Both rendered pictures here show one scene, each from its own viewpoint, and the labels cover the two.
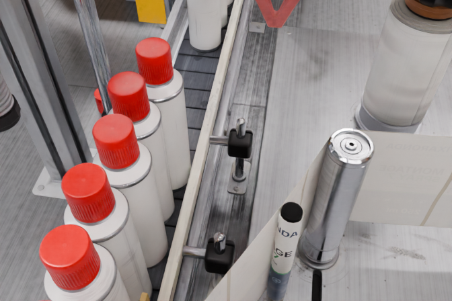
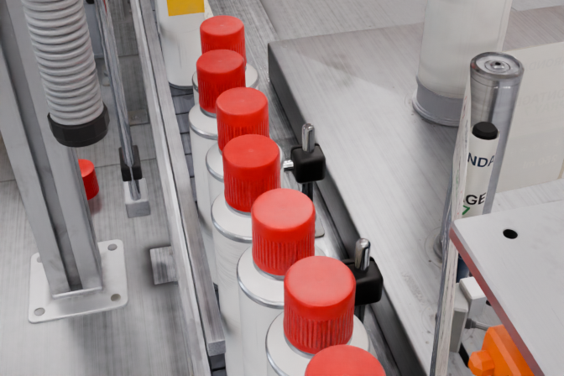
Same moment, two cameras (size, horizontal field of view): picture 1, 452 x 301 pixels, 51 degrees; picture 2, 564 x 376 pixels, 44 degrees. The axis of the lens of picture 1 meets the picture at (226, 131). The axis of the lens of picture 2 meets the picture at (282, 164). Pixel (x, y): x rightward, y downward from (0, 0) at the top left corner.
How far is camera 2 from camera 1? 0.24 m
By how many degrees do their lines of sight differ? 19
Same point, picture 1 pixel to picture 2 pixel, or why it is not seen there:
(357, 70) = (388, 65)
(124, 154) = (263, 131)
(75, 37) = not seen: outside the picture
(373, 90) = (436, 61)
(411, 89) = (483, 43)
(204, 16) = (189, 36)
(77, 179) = (242, 152)
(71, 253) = (299, 211)
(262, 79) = (272, 110)
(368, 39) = (380, 33)
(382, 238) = not seen: hidden behind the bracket
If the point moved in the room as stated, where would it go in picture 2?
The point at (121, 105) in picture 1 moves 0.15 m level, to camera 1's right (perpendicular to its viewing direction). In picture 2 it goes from (223, 86) to (417, 44)
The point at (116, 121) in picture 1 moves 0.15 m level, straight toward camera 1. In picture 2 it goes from (241, 94) to (429, 212)
